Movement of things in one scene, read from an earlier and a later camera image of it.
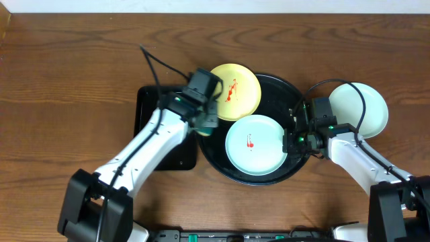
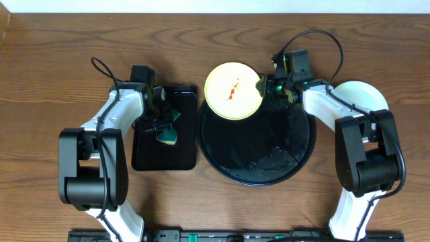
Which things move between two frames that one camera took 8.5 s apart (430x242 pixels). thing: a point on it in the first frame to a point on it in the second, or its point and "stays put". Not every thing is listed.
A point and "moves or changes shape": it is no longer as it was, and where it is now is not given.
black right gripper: [289, 145] to [267, 83]
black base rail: [235, 235] stays put
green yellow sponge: [207, 131] moves or changes shape
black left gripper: [208, 118] to [156, 112]
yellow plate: [241, 91] stays put
